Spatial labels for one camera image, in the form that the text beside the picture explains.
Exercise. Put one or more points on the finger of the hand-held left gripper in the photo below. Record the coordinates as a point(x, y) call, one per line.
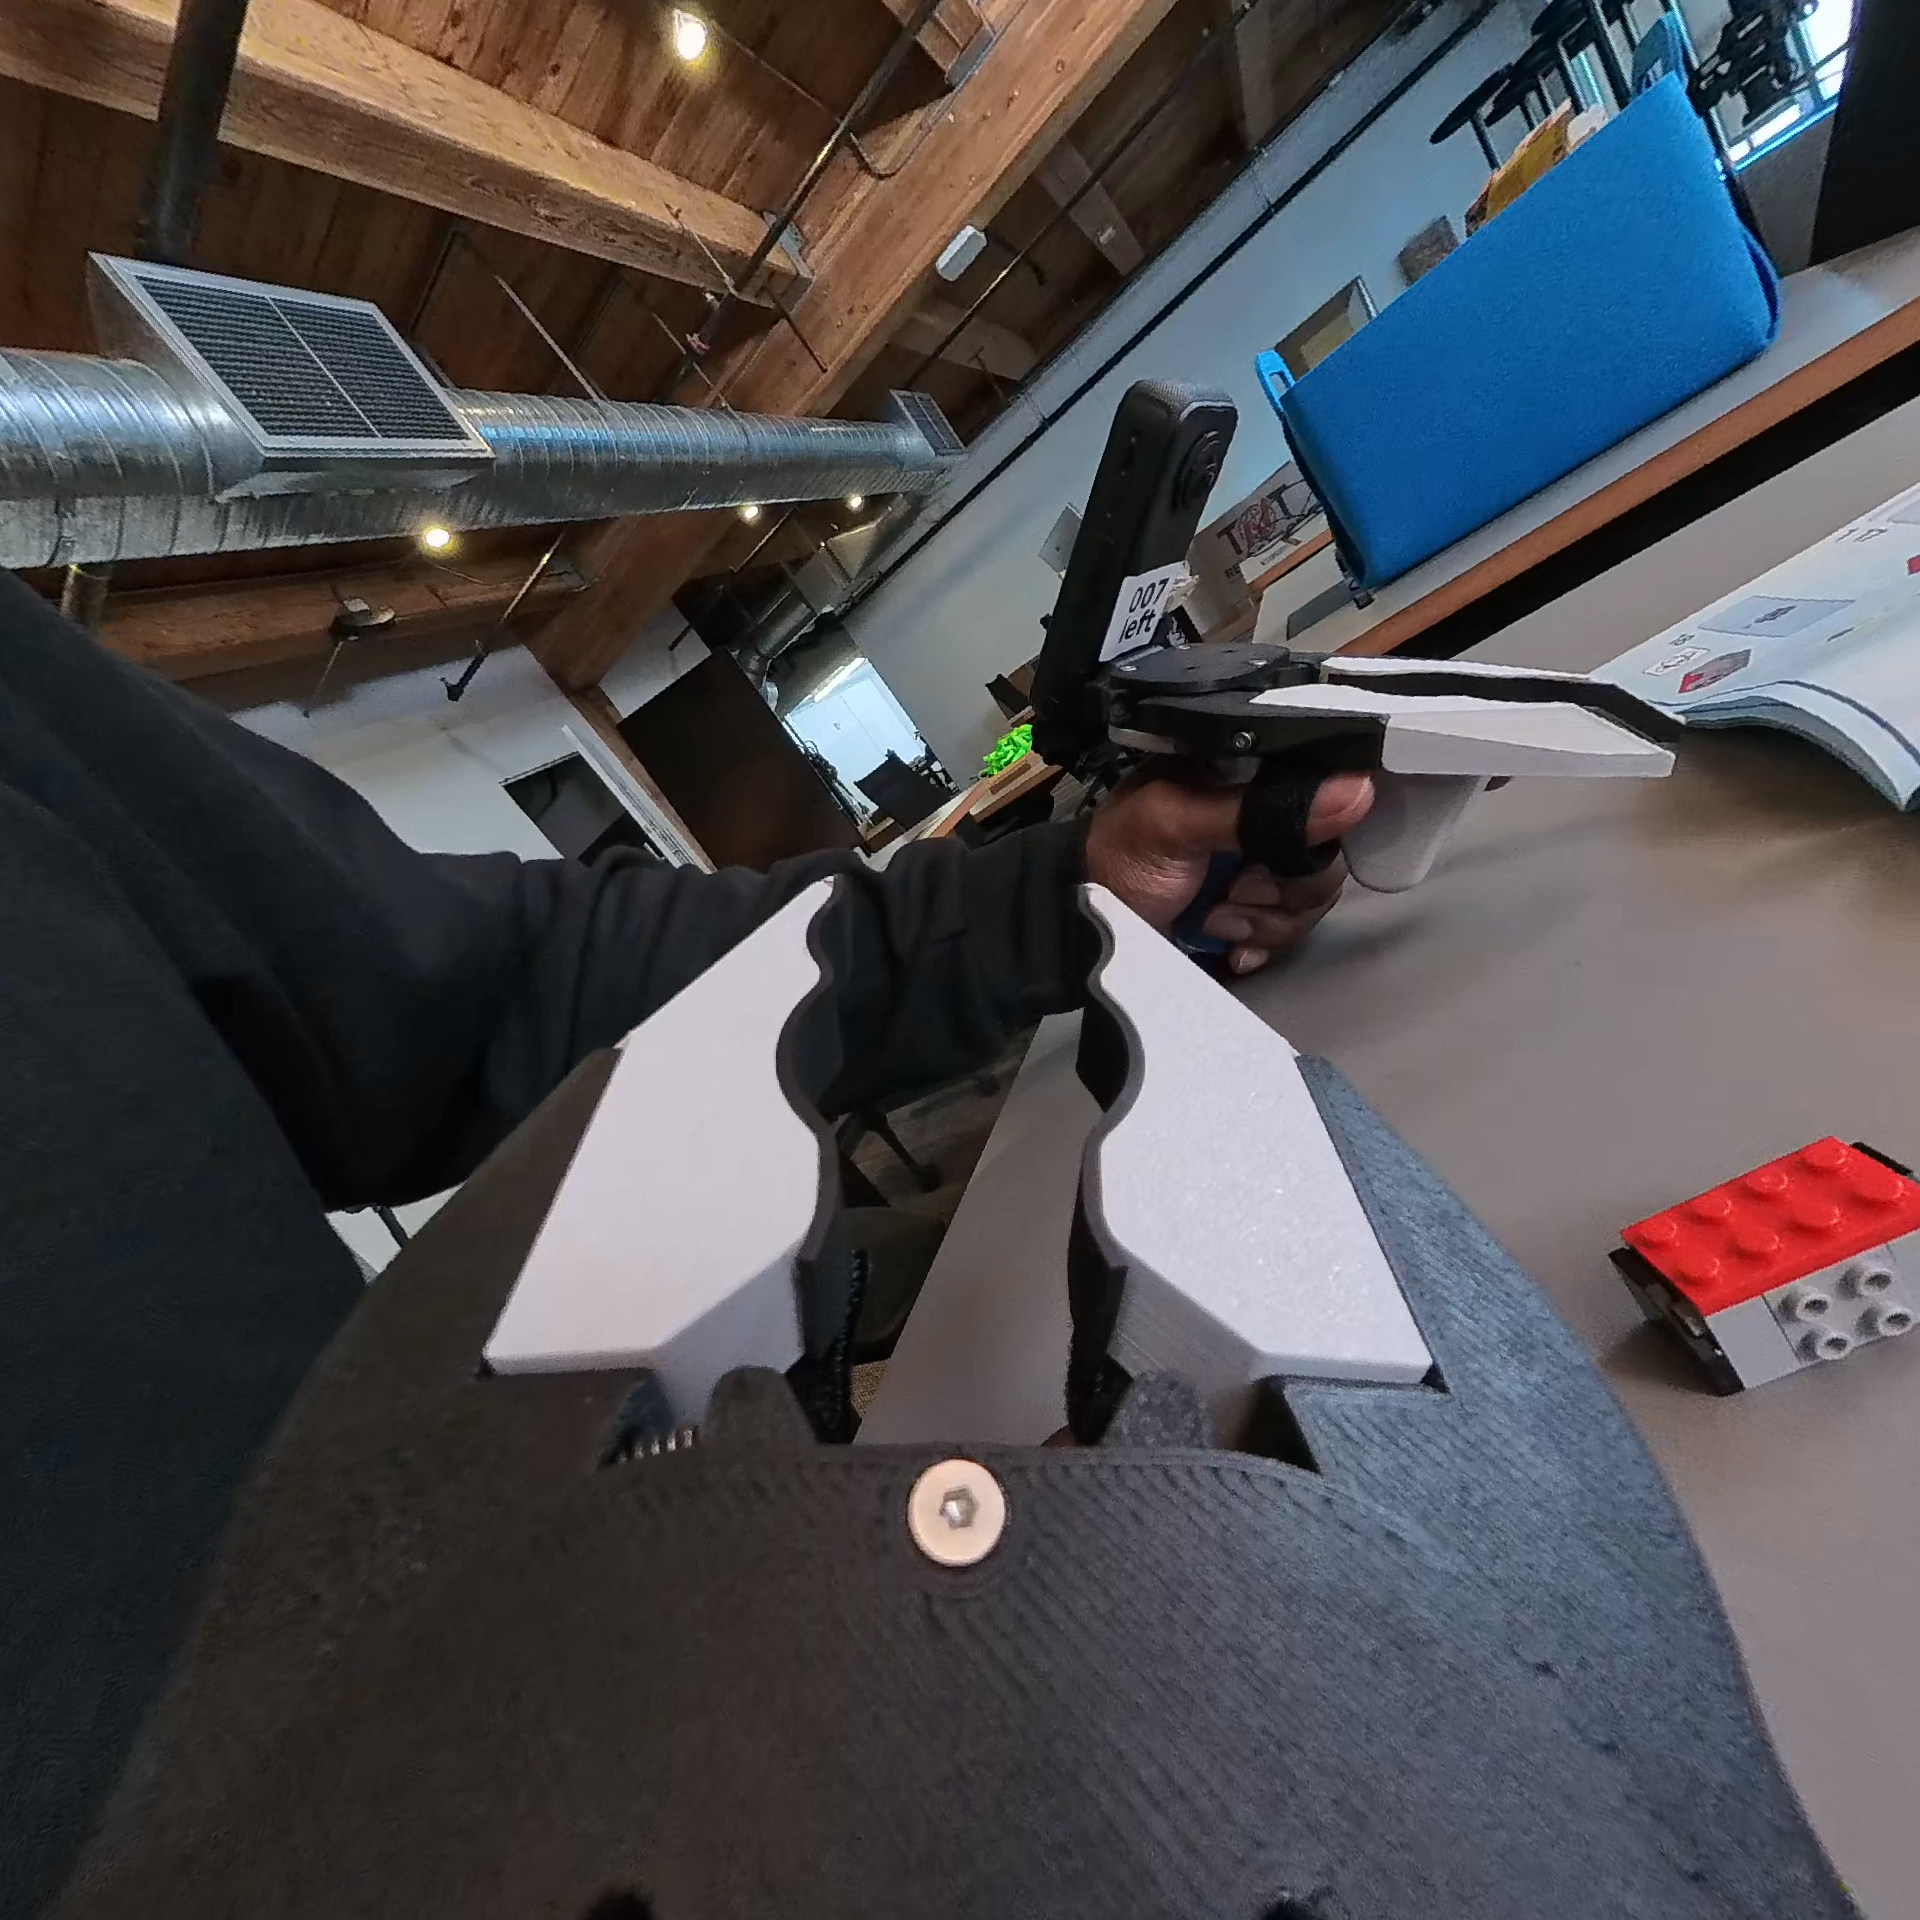
point(1501, 743)
point(1455, 672)

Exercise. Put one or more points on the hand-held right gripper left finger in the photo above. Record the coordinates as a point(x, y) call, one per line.
point(675, 1185)

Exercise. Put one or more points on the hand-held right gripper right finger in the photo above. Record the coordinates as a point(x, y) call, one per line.
point(1231, 1200)

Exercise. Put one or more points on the red grey brick model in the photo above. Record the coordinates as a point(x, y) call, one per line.
point(1769, 1215)

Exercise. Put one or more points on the person's left forearm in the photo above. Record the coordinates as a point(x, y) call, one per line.
point(975, 931)

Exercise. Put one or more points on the blue felt desk divider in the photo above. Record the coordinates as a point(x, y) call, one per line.
point(1501, 329)

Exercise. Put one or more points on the person's left hand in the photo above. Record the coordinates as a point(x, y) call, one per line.
point(1156, 849)

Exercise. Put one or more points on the cardboard box red print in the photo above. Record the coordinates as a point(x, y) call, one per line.
point(1268, 523)

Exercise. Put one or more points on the brown framed picture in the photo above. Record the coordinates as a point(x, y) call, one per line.
point(1328, 327)

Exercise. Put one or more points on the green toy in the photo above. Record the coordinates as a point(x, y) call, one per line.
point(1014, 751)

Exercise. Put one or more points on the brick instruction booklet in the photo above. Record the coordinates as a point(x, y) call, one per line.
point(1800, 628)

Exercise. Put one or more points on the black television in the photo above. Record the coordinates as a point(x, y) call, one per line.
point(721, 763)

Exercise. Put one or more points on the person's black jacket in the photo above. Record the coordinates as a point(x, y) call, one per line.
point(149, 1124)

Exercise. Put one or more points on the row of black stools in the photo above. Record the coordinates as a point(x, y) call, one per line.
point(1559, 44)

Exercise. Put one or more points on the large paned window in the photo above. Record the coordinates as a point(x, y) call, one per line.
point(1792, 129)

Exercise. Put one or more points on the black monitor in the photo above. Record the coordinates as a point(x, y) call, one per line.
point(1868, 119)

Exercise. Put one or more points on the white vent grille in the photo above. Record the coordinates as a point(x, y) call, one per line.
point(300, 368)

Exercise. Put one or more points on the black ceiling pipe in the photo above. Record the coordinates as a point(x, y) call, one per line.
point(196, 119)

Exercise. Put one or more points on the small duct grille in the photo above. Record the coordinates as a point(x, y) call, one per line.
point(927, 422)

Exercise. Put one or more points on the white wall access point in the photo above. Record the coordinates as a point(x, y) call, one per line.
point(963, 251)

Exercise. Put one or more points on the silver air duct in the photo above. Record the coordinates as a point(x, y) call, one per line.
point(675, 450)

